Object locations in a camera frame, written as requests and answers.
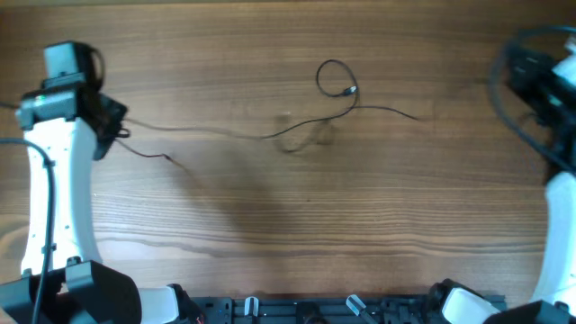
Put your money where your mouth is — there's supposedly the black USB cable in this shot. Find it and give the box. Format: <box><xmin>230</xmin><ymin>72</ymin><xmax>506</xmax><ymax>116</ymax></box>
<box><xmin>115</xmin><ymin>139</ymin><xmax>188</xmax><ymax>171</ymax></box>
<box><xmin>123</xmin><ymin>58</ymin><xmax>422</xmax><ymax>141</ymax></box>

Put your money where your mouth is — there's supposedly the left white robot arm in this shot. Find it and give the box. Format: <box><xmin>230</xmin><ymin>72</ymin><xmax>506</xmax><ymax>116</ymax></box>
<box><xmin>1</xmin><ymin>41</ymin><xmax>202</xmax><ymax>323</ymax></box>

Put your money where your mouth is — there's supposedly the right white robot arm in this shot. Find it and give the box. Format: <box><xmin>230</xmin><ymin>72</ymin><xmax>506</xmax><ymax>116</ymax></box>
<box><xmin>422</xmin><ymin>26</ymin><xmax>575</xmax><ymax>323</ymax></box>

